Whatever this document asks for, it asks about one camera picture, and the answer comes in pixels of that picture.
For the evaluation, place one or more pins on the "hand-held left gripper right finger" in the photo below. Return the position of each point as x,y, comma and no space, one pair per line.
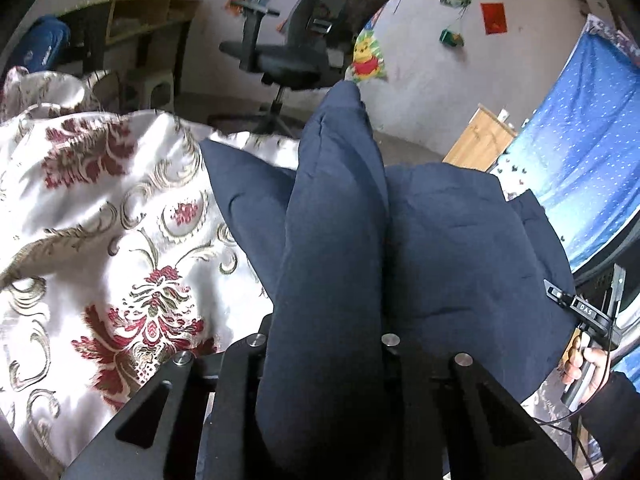
402,377

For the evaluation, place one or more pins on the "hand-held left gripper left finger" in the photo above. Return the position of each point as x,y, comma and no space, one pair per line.
245,362

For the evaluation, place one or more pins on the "navy blue jacket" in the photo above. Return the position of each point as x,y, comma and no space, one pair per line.
325,260

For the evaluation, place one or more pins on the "person's right forearm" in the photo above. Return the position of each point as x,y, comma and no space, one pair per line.
617,410

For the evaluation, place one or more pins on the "person's right hand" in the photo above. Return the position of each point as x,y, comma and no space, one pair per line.
595,367

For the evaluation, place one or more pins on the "blue dotted curtain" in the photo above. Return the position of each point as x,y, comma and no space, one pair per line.
585,160

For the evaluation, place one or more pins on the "light wooden cabinet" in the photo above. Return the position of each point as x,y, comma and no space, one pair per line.
480,140

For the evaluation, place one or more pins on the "white red floral bedspread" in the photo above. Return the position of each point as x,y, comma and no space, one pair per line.
100,210

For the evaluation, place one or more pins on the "white plastic stool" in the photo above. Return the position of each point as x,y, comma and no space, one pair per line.
150,90

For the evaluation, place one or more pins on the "black office chair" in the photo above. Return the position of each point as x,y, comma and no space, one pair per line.
285,57

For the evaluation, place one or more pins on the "wooden shelf desk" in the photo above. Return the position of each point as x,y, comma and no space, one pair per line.
145,15

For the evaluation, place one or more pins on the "blue bag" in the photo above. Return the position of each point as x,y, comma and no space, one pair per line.
42,42

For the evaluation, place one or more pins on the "small green wall sticker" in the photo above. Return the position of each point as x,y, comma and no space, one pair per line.
451,38

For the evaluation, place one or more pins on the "red paper wall card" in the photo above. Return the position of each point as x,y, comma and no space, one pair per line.
494,18

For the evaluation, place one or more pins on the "yellow bear wall sticker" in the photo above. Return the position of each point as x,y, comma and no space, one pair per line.
367,57

